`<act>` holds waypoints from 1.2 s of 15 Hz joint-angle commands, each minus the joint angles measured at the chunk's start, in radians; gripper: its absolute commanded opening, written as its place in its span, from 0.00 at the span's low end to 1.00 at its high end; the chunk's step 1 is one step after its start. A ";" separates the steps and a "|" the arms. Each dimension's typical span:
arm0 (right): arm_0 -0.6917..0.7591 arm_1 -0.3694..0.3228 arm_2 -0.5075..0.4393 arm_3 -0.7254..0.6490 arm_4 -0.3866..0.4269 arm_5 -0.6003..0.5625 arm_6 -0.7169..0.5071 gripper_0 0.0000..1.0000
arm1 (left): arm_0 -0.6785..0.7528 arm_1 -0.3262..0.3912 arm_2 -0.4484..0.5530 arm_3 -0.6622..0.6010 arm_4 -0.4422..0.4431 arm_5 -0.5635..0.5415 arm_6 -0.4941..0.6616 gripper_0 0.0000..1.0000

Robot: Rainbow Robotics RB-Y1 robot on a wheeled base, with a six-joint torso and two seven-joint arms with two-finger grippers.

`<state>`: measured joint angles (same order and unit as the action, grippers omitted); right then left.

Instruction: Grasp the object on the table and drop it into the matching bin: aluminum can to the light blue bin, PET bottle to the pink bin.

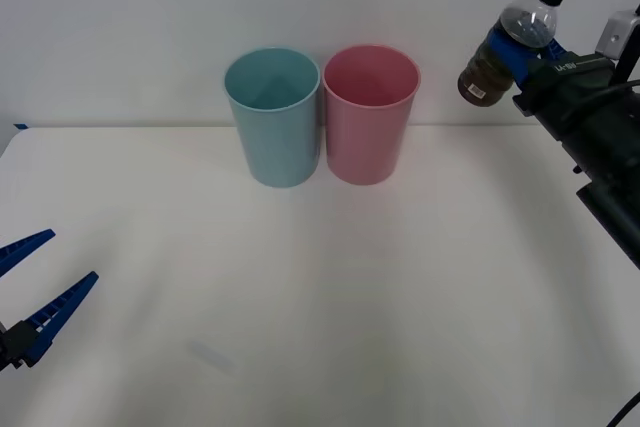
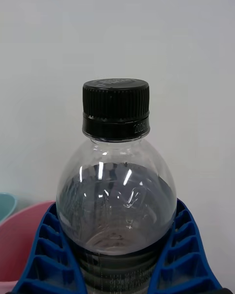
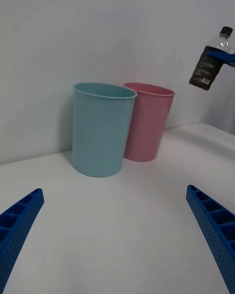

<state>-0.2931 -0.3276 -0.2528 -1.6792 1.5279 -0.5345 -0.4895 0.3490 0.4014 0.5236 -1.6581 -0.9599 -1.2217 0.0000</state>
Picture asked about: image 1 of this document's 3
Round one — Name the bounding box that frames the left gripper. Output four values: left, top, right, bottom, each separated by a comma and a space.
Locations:
0, 228, 100, 374

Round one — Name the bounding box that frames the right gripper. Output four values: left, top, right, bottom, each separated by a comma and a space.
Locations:
486, 25, 640, 183

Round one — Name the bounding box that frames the brown drink bottle black cap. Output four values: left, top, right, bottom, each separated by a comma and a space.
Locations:
456, 0, 574, 110

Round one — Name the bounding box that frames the pink plastic bin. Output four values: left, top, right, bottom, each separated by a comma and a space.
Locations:
322, 44, 422, 187

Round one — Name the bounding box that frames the pale blue plastic bin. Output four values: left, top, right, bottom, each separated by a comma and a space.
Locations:
223, 47, 321, 190

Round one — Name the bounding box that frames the black cable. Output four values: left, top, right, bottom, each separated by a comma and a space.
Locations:
606, 385, 640, 427

